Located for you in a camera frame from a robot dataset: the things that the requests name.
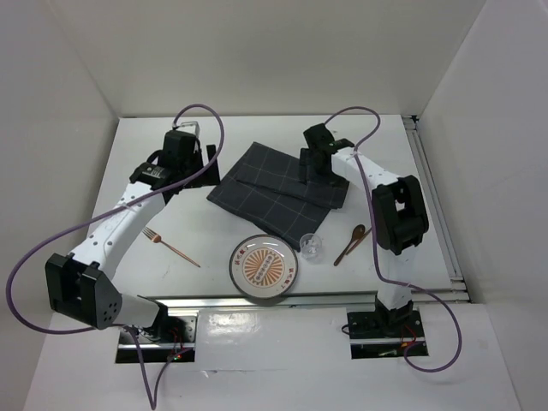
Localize aluminium rail right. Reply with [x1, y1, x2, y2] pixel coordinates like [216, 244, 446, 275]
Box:
[402, 116, 471, 302]

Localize clear glass cup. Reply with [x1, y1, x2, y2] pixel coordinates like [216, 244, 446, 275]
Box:
[300, 233, 323, 263]

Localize purple cable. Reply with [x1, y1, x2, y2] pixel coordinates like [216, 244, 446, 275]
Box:
[5, 103, 226, 410]
[323, 105, 463, 374]

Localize copper knife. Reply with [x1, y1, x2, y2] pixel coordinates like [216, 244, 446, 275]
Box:
[345, 228, 372, 255]

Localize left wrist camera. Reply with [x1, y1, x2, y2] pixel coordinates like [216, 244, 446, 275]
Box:
[172, 121, 200, 152]

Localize dark checked cloth placemat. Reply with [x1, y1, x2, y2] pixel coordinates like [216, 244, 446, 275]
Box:
[207, 142, 349, 250]

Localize brown wooden spoon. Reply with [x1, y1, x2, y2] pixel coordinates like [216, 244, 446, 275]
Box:
[333, 224, 368, 266]

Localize aluminium rail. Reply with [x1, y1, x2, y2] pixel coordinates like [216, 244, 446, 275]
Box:
[136, 290, 472, 310]
[402, 116, 471, 302]

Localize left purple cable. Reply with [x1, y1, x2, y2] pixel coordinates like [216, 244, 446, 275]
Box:
[5, 103, 226, 410]

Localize aluminium rail front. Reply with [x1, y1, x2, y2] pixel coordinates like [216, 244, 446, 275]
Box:
[136, 290, 472, 310]

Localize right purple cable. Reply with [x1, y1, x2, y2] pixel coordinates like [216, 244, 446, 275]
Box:
[323, 105, 463, 374]

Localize white plate orange sunburst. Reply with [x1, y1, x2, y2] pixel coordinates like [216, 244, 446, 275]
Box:
[229, 235, 299, 300]

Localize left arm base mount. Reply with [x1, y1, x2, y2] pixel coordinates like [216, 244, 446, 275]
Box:
[115, 309, 198, 364]

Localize copper fork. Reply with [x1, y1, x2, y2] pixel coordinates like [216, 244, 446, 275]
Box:
[142, 227, 200, 268]

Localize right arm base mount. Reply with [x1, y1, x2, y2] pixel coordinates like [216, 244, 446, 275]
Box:
[340, 309, 429, 360]

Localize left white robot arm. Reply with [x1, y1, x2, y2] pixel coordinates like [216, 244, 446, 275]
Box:
[45, 122, 220, 342]

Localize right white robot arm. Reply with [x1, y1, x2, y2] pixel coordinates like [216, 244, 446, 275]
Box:
[303, 123, 429, 336]

